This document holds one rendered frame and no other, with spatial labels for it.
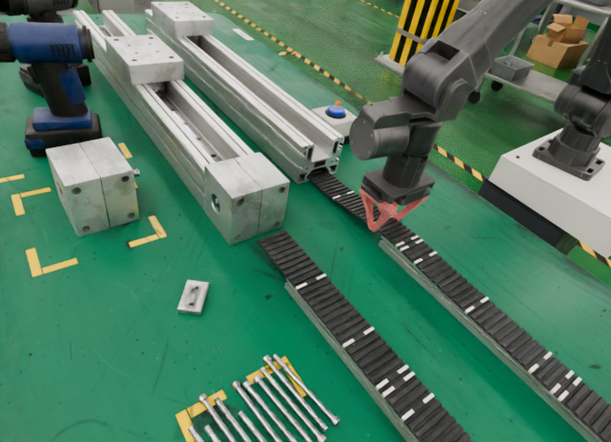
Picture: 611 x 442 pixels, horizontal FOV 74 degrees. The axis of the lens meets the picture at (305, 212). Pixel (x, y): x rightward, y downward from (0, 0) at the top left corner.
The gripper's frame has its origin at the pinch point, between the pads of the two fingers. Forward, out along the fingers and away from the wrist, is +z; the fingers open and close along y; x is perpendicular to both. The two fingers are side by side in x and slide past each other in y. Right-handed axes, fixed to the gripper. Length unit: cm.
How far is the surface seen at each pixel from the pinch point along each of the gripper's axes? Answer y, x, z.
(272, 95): -2.6, -40.0, -4.3
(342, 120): -12.8, -27.1, -2.8
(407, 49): -258, -205, 62
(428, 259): -0.1, 9.9, -0.1
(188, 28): 1, -75, -7
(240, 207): 22.4, -9.4, -4.0
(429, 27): -261, -192, 40
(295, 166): 4.5, -19.6, 0.0
